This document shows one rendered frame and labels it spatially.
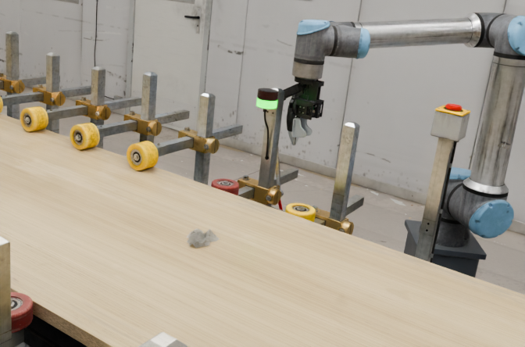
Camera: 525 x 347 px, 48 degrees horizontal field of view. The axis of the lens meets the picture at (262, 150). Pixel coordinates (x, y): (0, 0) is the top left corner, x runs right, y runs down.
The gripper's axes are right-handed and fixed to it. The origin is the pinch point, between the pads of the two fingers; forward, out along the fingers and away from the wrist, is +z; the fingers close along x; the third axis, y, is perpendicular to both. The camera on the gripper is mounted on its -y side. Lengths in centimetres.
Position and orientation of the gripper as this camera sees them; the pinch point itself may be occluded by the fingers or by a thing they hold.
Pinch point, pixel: (292, 140)
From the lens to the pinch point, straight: 182.4
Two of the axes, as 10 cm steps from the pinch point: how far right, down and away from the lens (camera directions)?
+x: 5.4, -1.8, 8.2
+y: 8.3, 2.4, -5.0
